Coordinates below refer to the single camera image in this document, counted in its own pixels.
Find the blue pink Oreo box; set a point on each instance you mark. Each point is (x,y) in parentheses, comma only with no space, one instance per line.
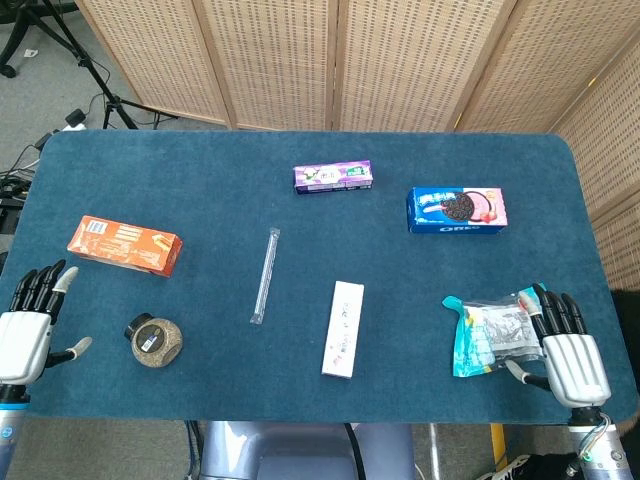
(455,210)

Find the straw in clear wrapper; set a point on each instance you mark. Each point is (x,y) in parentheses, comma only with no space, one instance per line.
(265,275)

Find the woven wooden folding screen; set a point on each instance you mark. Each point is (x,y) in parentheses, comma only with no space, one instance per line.
(280,60)

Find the black office chair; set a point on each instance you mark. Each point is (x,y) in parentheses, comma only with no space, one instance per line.
(20,30)

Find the metal table leg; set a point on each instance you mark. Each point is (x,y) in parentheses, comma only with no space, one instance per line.
(435,450)

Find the orange cardboard snack box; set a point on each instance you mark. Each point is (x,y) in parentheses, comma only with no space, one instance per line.
(125,245)

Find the white toothpaste box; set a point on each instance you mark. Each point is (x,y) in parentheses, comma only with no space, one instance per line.
(343,330)

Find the grey-blue robot torso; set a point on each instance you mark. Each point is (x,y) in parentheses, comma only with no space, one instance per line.
(300,455)

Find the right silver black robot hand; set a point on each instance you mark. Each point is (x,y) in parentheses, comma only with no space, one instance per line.
(575,365)

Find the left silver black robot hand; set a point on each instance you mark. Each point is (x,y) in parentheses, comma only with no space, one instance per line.
(22,340)

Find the black white shoe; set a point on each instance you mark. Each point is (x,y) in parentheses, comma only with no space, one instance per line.
(530,467)

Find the blue carpet table cover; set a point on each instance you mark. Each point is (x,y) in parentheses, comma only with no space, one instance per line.
(320,400)

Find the teal snack bag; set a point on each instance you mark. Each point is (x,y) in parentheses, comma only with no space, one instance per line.
(480,340)

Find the black tripod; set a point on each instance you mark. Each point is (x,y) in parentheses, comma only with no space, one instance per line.
(112,102)

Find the purple gum box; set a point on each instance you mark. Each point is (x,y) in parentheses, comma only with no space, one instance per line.
(332,177)

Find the round jar with black lid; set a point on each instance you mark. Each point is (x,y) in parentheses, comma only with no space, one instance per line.
(155,342)

